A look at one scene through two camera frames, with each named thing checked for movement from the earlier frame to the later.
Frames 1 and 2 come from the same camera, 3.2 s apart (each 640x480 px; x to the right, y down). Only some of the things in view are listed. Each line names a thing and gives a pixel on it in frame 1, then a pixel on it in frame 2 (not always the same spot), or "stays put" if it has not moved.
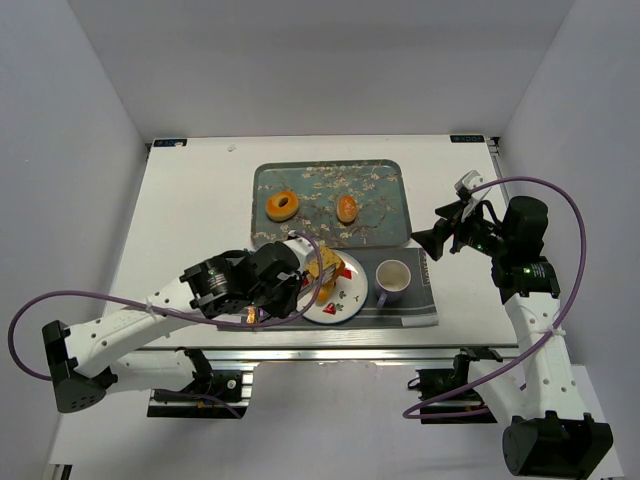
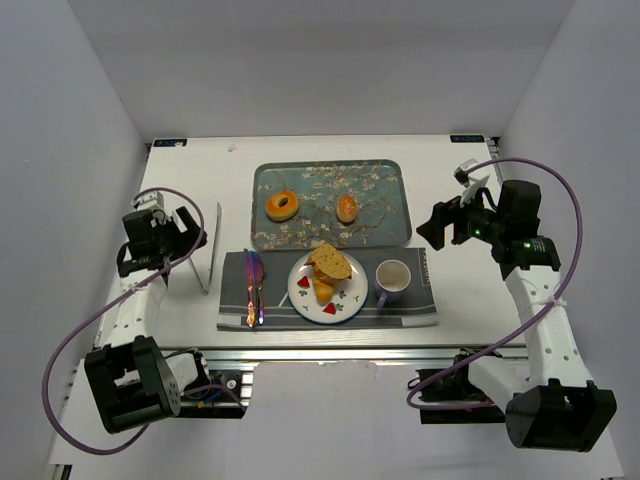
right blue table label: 467,138 stays put
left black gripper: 288,293 → 176,232
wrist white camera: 301,248 → 149,200
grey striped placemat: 419,308 stays put
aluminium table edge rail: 142,355 stays put
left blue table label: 170,143 stays put
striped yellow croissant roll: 326,291 stays put
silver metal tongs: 326,277 → 205,289
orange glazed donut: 282,205 stays put
